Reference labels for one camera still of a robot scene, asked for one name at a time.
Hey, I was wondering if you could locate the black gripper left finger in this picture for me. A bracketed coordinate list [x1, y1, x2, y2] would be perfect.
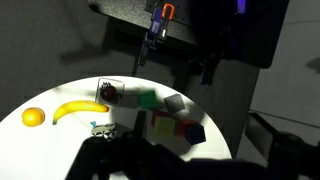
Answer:
[65, 111, 188, 180]

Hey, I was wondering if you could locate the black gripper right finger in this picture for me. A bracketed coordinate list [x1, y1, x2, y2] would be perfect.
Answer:
[245, 112, 320, 180]

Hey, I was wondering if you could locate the black white patterned plush cube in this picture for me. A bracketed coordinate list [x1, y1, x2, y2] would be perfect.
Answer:
[90, 121, 118, 141]

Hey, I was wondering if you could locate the yellow banana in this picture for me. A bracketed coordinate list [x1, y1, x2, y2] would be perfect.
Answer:
[52, 99, 110, 126]

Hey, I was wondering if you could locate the lime green block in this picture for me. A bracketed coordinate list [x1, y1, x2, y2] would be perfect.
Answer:
[155, 117, 177, 138]

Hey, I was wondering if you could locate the dark red plum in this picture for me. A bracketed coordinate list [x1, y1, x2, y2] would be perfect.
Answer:
[100, 85, 118, 103]

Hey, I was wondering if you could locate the orange block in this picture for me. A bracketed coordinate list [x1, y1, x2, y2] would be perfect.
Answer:
[175, 119, 198, 137]

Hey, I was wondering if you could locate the grey block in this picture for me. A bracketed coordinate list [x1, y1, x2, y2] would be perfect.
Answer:
[163, 93, 186, 115]

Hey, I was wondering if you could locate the orange citrus fruit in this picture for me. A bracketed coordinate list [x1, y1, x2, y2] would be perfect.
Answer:
[21, 107, 46, 128]

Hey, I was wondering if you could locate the blue block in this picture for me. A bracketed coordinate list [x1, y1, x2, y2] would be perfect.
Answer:
[184, 123, 207, 146]

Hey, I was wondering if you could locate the orange handled blue clamp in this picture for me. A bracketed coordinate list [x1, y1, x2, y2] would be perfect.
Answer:
[135, 3, 176, 68]

